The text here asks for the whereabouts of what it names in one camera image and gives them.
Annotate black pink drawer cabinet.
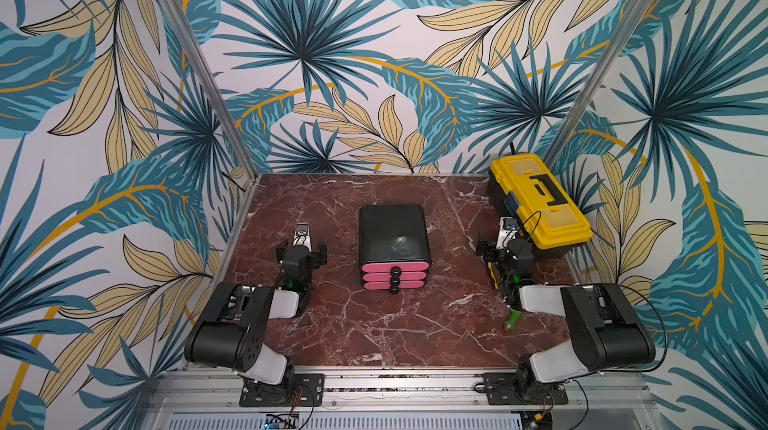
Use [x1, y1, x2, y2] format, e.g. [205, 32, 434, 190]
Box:
[358, 204, 432, 286]

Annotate pink top drawer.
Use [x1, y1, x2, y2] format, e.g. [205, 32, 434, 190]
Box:
[362, 261, 430, 273]

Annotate pink bottom drawer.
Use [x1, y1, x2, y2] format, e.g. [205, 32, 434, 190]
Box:
[363, 280, 425, 294]

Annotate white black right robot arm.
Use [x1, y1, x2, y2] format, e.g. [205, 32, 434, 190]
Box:
[475, 237, 656, 391]

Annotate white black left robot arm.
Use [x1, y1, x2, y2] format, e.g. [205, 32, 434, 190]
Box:
[184, 243, 328, 386]

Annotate green plastic bottle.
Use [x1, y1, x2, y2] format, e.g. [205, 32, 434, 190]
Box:
[503, 309, 522, 332]

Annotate yellow black toolbox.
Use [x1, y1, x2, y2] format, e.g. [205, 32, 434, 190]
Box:
[487, 153, 593, 260]

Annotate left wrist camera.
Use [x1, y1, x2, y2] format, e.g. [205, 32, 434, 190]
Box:
[292, 223, 312, 251]

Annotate yellow handled pliers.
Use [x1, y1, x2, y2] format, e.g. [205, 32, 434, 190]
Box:
[486, 262, 499, 290]

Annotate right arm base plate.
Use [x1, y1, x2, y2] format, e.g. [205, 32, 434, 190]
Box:
[481, 372, 569, 407]

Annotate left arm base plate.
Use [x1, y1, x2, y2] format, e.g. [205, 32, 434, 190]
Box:
[239, 373, 325, 408]

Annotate aluminium front rail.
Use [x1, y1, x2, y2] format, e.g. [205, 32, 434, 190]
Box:
[148, 364, 657, 413]

